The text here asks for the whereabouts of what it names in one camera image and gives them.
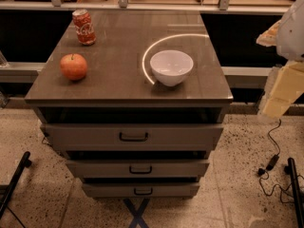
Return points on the black left floor stand bar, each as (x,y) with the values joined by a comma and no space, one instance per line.
(6,190)

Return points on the black right floor stand bar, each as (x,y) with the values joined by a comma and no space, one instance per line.
(290,170)

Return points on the drawer black handle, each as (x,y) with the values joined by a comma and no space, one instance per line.
(140,170)
(137,139)
(143,191)

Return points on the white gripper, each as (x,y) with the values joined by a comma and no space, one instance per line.
(291,37)

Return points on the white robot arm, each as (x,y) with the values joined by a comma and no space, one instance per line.
(289,44)

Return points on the white bowl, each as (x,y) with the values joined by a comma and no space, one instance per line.
(171,67)

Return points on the red soda can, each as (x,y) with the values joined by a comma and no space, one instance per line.
(84,27)

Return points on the bottom drawer black handle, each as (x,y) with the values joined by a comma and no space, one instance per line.
(143,191)

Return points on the middle drawer black handle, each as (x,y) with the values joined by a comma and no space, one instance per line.
(140,170)

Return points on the red apple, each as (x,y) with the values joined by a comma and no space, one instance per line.
(73,66)

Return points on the blue tape cross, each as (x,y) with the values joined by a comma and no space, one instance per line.
(137,213)

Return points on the grey drawer cabinet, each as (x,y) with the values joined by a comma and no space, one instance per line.
(82,119)

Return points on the top drawer black handle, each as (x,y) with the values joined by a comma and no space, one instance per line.
(137,139)

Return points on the black floor stand bar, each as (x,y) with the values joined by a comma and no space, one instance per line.
(6,190)
(290,170)

